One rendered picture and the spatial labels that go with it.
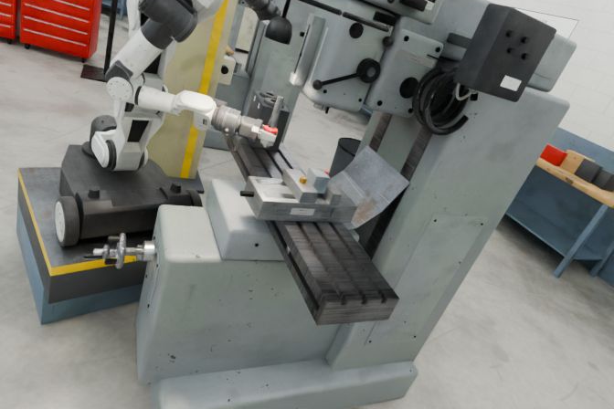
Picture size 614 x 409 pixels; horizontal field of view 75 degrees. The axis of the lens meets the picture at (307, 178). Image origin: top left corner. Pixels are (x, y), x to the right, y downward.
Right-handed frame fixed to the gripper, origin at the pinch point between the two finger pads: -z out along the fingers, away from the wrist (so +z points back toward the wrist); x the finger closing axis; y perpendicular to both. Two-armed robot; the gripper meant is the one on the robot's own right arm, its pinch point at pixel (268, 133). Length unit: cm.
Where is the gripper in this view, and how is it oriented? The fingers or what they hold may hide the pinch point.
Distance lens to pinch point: 139.6
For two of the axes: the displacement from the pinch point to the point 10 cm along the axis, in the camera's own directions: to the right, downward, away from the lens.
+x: 0.4, -4.0, 9.1
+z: -9.5, -3.1, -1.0
